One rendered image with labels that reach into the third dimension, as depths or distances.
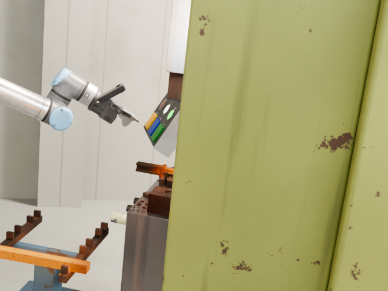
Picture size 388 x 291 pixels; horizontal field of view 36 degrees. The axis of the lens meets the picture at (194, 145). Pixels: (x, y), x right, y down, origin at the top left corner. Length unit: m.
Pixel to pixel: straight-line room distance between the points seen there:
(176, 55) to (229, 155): 0.48
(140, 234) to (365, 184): 0.82
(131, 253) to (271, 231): 0.59
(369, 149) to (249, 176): 0.32
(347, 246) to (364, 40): 0.48
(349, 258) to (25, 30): 3.13
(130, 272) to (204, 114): 0.72
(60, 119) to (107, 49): 1.98
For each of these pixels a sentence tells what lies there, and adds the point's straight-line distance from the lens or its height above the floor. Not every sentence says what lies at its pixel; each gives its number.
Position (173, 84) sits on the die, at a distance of 1.94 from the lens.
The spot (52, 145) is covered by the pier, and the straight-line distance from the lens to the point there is 4.19.
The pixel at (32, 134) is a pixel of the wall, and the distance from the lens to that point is 4.33.
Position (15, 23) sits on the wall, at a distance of 4.19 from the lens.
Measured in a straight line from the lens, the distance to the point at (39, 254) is 1.59.
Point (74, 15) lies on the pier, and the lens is 4.03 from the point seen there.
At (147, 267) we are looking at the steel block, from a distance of 2.00.
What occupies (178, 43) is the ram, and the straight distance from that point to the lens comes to 1.87.
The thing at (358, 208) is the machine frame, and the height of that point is 1.19.
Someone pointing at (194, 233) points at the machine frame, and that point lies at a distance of 1.61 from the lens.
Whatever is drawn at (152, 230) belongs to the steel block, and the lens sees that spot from 1.94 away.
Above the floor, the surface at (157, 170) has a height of 1.00.
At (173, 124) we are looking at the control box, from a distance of 2.47.
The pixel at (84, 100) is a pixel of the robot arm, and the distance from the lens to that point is 2.43.
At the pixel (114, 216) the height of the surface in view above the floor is 0.63.
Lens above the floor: 1.66
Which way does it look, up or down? 16 degrees down
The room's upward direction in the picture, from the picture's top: 6 degrees clockwise
